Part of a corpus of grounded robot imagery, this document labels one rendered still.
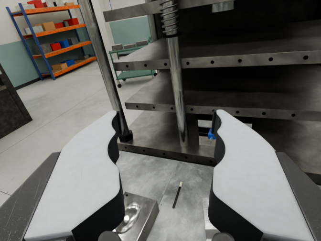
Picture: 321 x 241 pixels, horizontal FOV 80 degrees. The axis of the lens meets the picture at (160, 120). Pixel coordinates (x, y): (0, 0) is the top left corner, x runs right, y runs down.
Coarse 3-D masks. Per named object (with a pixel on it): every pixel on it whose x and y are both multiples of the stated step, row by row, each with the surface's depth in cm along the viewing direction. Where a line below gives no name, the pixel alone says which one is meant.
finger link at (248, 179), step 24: (216, 120) 11; (216, 144) 10; (240, 144) 9; (264, 144) 9; (216, 168) 7; (240, 168) 7; (264, 168) 7; (216, 192) 6; (240, 192) 6; (264, 192) 6; (288, 192) 6; (216, 216) 7; (240, 216) 6; (264, 216) 6; (288, 216) 6; (240, 240) 6; (288, 240) 5; (312, 240) 5
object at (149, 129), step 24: (144, 120) 149; (168, 120) 143; (192, 120) 138; (264, 120) 124; (288, 120) 120; (120, 144) 129; (144, 144) 123; (168, 144) 119; (192, 144) 115; (288, 144) 102; (312, 144) 100; (312, 168) 87
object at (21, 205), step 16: (48, 160) 8; (32, 176) 7; (48, 176) 7; (16, 192) 7; (32, 192) 7; (0, 208) 6; (16, 208) 6; (32, 208) 6; (0, 224) 6; (16, 224) 6; (0, 240) 5; (16, 240) 5; (48, 240) 5; (64, 240) 5
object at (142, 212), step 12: (132, 204) 77; (144, 204) 75; (156, 204) 76; (132, 216) 74; (144, 216) 71; (156, 216) 77; (120, 228) 70; (132, 228) 68; (144, 228) 68; (132, 240) 64; (144, 240) 69
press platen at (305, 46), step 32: (224, 32) 136; (256, 32) 117; (288, 32) 103; (320, 32) 92; (128, 64) 105; (160, 64) 98; (192, 64) 91; (224, 64) 85; (256, 64) 80; (288, 64) 76
